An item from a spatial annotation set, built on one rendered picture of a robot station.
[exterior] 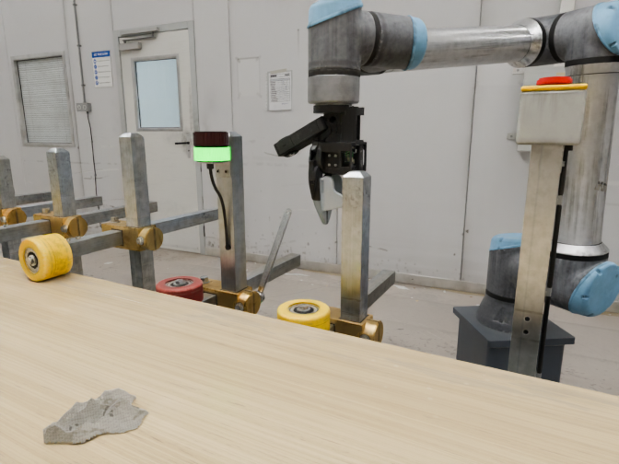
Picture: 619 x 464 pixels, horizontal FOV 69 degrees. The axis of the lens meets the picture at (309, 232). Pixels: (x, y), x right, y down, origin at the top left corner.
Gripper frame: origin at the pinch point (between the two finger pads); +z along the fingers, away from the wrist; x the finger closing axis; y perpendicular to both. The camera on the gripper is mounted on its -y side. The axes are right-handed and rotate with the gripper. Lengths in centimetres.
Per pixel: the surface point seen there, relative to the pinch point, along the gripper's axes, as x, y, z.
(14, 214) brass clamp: -8, -85, 5
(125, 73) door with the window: 246, -337, -71
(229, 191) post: -9.6, -13.8, -5.1
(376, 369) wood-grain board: -29.0, 21.5, 11.0
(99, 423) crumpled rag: -51, 3, 10
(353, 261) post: -9.6, 10.4, 4.8
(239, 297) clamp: -9.7, -12.3, 14.9
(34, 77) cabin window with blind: 243, -478, -74
